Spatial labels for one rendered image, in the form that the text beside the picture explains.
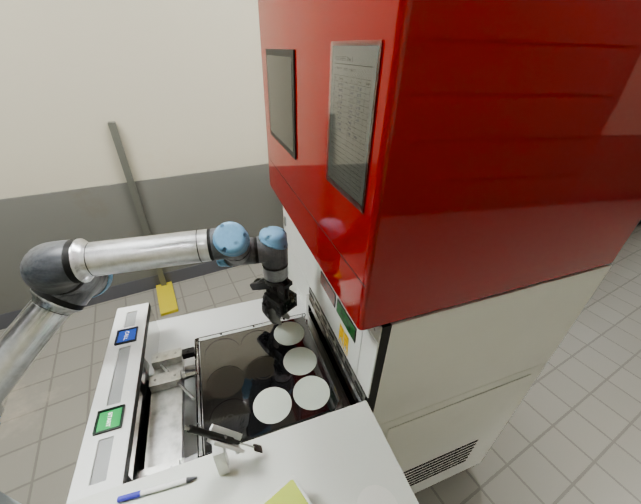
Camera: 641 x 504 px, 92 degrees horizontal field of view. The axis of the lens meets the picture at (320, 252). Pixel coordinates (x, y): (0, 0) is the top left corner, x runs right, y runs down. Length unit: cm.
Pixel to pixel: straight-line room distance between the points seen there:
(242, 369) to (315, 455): 34
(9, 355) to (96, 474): 33
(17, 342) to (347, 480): 78
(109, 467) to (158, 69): 207
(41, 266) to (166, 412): 46
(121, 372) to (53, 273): 34
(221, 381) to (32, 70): 197
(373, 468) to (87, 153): 227
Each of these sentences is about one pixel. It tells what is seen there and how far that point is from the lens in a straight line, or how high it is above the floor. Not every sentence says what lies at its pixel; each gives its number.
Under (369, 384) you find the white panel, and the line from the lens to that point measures 79.
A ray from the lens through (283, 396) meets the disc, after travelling 92.
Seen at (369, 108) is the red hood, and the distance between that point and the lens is 46.
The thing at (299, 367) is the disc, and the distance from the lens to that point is 97.
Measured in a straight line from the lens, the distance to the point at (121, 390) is 98.
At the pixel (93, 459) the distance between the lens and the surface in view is 90.
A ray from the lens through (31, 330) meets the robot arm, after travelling 98.
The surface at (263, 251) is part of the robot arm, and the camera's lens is 84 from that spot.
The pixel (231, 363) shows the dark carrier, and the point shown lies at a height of 90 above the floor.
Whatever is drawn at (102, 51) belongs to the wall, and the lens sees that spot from 238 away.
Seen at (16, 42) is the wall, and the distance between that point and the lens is 242.
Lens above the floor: 168
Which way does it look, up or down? 33 degrees down
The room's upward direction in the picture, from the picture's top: 2 degrees clockwise
